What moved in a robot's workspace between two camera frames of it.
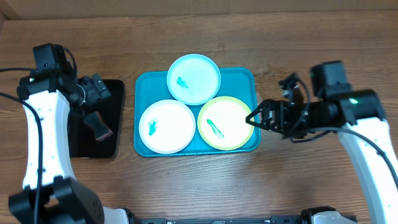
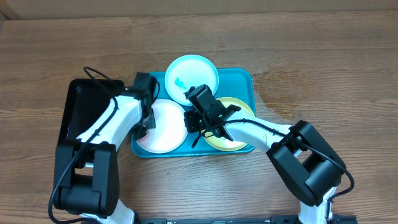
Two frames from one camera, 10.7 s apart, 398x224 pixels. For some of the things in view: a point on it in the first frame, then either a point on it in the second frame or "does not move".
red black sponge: (101, 129) -> (144, 139)
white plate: (166, 127) does not move
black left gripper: (94, 93) -> (148, 123)
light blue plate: (193, 79) does not move
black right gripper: (275, 124) -> (191, 118)
